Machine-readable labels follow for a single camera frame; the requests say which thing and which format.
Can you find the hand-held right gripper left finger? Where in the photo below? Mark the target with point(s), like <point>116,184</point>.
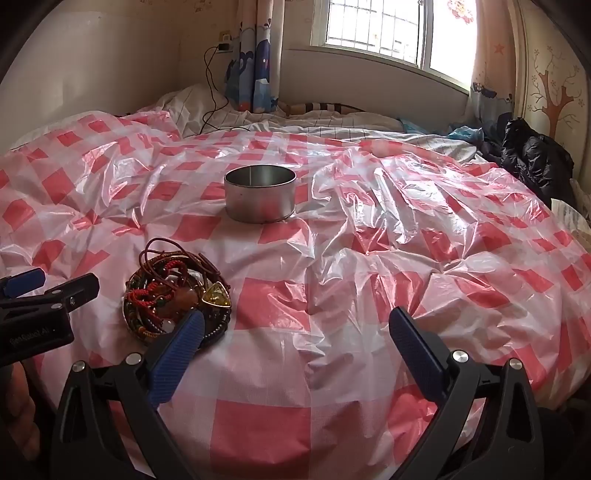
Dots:
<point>178,357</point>

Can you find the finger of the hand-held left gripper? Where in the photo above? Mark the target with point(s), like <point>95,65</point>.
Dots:
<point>23,282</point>
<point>69,293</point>

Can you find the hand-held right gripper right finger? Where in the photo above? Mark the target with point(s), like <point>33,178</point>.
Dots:
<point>415,357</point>

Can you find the yellow triangular pendant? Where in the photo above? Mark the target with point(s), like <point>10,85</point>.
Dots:
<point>217,296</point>

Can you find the round metal tin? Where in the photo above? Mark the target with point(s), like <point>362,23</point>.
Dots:
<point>258,203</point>

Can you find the person's left hand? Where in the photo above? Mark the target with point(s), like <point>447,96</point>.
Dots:
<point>25,406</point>

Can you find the red white checked plastic sheet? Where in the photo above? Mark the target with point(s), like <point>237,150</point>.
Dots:
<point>323,277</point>

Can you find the white grid-lined bedding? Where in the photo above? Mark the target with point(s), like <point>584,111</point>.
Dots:
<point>194,106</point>

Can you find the blue plastic bag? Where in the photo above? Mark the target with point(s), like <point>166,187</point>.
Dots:
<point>464,134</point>

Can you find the black puffer jacket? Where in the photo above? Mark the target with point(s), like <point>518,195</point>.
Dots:
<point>531,157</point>

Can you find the striped pillow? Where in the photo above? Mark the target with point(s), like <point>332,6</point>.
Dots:
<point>332,107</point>

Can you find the black charger plug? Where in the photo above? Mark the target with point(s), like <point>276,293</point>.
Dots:
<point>225,47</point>

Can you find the pink curtain with blue hem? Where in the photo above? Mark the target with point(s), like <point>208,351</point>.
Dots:
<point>494,69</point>

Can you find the blue cartoon curtain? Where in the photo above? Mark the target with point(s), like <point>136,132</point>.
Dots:
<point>258,55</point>

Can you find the wardrobe with tree decal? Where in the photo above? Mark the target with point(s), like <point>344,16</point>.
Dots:
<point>554,69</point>

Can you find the barred window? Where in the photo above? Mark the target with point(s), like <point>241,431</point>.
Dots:
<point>369,27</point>

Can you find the flower window sticker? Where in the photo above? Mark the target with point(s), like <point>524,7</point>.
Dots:
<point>459,9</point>

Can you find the wall socket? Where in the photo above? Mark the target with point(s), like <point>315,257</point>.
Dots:
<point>225,35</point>

